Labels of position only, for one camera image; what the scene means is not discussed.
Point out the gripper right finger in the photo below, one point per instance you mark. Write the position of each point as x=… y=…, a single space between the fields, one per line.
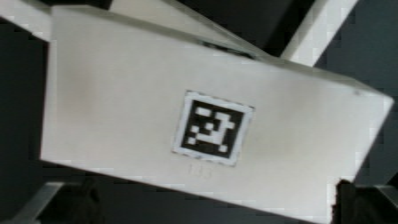
x=366 y=204

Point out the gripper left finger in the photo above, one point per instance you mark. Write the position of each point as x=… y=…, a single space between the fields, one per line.
x=64 y=204

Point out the white cabinet top block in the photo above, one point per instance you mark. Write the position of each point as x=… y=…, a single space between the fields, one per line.
x=187 y=114

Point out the white cabinet body box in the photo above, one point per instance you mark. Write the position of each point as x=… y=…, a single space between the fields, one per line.
x=165 y=12

